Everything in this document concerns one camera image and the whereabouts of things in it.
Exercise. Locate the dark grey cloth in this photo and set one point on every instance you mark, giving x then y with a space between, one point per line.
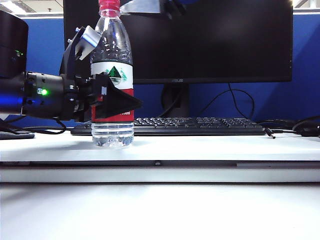
15 135

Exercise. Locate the clear plastic water bottle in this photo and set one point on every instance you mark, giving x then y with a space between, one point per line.
112 132

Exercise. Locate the ceiling light panel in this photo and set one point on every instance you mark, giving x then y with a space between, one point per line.
12 5

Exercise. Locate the red bottle cap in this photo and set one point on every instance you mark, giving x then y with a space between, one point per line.
109 3

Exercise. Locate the black monitor stand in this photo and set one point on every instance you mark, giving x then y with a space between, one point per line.
175 100

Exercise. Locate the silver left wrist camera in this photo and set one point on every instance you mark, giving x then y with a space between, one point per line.
86 42

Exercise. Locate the black ASUS monitor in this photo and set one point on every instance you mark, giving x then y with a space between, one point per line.
212 42

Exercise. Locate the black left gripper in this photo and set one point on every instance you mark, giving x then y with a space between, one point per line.
75 100

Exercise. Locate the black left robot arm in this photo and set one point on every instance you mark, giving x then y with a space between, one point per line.
15 45

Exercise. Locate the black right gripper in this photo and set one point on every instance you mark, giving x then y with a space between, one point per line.
172 7

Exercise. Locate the black Logitech keyboard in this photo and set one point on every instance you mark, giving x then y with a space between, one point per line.
195 126

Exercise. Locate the black Logitech mouse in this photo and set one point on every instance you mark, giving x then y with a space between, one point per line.
311 132

